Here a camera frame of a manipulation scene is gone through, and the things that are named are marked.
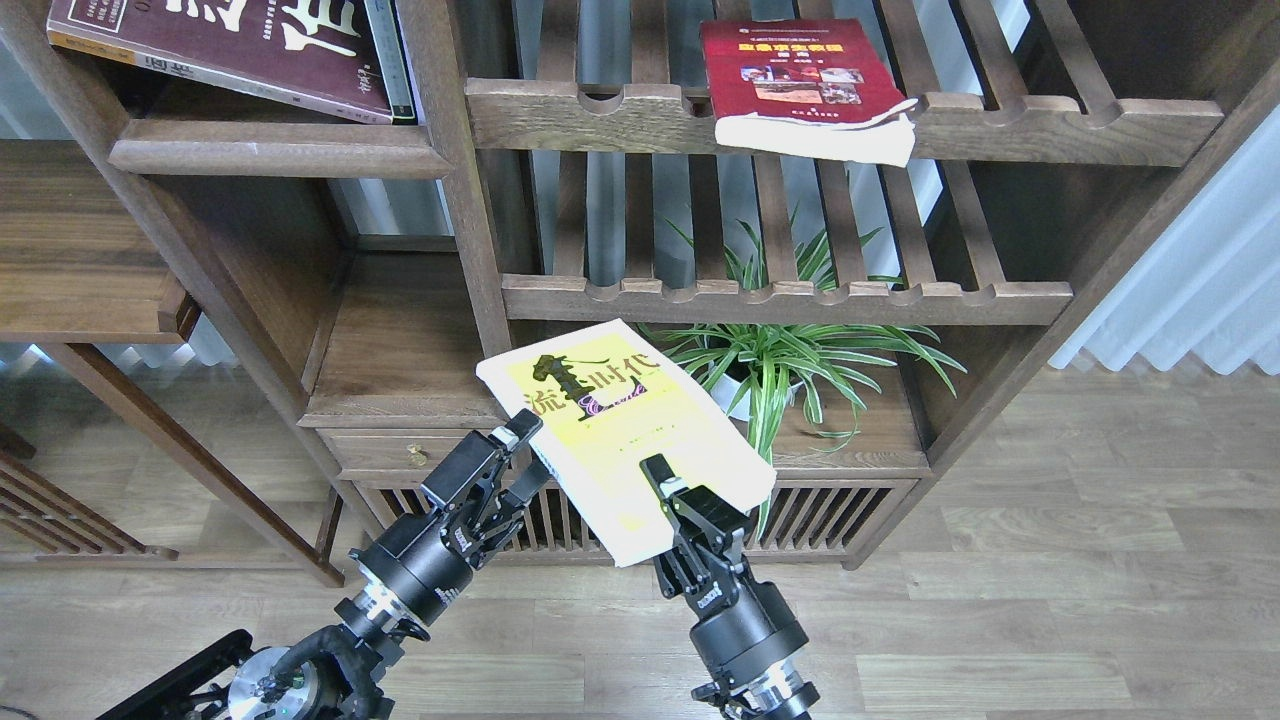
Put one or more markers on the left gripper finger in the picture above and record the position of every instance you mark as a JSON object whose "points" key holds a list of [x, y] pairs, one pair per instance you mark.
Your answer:
{"points": [[528, 484], [518, 430]]}

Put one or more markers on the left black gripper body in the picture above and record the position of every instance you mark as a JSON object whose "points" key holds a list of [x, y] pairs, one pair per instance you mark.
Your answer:
{"points": [[418, 567]]}

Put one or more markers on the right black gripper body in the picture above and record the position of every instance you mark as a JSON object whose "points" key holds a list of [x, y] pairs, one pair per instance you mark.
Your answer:
{"points": [[746, 635]]}

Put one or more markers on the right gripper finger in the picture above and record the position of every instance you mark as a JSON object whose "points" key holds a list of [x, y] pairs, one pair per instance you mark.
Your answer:
{"points": [[661, 477]]}

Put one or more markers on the yellow green book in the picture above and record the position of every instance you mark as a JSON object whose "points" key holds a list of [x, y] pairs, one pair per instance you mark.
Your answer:
{"points": [[608, 399]]}

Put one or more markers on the dark maroon book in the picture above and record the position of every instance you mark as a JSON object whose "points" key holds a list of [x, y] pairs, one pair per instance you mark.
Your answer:
{"points": [[314, 54]]}

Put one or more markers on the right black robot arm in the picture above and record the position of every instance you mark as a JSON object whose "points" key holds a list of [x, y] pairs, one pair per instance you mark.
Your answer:
{"points": [[746, 634]]}

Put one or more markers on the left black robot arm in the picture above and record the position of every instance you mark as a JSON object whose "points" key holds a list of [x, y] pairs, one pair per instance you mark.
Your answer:
{"points": [[330, 674]]}

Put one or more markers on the white plant pot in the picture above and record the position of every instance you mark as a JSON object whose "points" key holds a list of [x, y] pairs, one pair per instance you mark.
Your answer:
{"points": [[743, 392]]}

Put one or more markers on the green spider plant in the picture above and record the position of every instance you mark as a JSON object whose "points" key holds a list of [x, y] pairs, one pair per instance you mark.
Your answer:
{"points": [[835, 354]]}

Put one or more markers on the dark wooden bookshelf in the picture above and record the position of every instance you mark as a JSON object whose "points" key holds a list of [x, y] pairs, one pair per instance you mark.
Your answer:
{"points": [[560, 175]]}

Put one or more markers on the red book white pages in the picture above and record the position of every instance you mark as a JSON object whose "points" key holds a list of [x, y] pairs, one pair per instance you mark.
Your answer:
{"points": [[811, 88]]}

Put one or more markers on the wooden side table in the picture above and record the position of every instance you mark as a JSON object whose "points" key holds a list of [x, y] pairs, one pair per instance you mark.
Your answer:
{"points": [[79, 273]]}

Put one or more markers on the white curtain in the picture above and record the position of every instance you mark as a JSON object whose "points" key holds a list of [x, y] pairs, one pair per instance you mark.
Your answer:
{"points": [[1208, 289]]}

